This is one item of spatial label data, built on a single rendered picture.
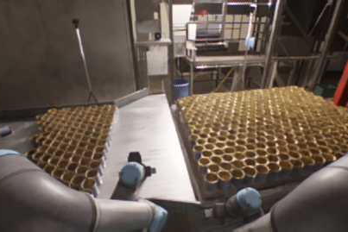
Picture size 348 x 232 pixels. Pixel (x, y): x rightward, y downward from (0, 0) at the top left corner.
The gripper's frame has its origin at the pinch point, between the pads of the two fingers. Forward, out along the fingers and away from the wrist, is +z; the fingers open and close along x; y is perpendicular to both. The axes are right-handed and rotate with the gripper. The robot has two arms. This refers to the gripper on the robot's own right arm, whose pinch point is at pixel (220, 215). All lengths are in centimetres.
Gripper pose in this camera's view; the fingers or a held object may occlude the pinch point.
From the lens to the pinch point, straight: 99.9
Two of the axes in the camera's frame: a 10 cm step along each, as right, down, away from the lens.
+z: -1.5, 6.2, 7.7
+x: 9.9, 0.4, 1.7
